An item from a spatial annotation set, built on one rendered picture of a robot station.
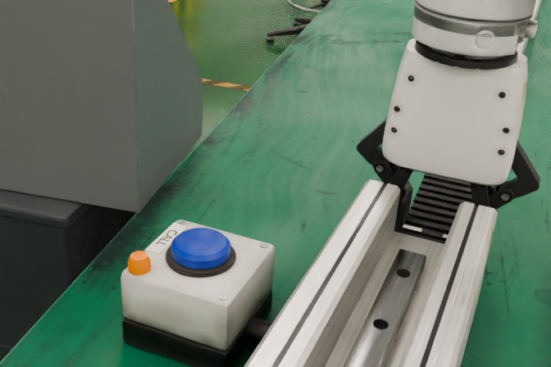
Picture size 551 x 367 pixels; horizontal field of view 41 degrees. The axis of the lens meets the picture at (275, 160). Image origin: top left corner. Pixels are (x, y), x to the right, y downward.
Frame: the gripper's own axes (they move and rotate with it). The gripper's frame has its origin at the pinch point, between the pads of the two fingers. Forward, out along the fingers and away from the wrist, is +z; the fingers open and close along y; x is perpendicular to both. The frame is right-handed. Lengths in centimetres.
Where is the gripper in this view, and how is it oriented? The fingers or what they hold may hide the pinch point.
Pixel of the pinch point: (434, 222)
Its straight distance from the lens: 63.1
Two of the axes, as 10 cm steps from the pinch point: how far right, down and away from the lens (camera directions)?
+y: -9.2, -2.2, 3.2
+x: -3.8, 4.0, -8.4
